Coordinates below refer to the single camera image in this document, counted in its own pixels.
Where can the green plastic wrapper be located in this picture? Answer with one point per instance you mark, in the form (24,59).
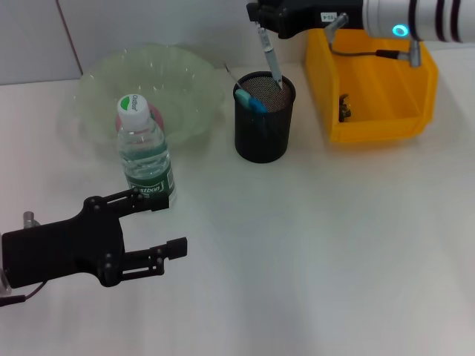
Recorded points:
(345,109)

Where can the transparent plastic ruler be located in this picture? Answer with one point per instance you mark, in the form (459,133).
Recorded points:
(233,76)

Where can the pink toy peach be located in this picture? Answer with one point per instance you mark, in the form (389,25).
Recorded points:
(159,116)

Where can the yellow plastic storage bin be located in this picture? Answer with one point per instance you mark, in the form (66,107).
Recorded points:
(389,92)

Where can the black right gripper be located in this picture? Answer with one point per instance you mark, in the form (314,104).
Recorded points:
(315,15)

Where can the black mesh pen holder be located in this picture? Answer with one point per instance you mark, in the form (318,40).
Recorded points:
(267,141)

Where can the pale green glass fruit bowl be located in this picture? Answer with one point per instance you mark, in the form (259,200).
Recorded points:
(185,81)

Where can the clear green-label water bottle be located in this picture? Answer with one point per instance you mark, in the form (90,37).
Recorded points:
(144,155)

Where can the blue scissors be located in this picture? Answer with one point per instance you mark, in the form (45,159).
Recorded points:
(252,104)

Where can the silver clear ballpoint pen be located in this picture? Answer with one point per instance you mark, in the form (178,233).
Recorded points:
(270,55)

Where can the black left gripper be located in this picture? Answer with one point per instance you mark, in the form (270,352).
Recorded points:
(67,248)

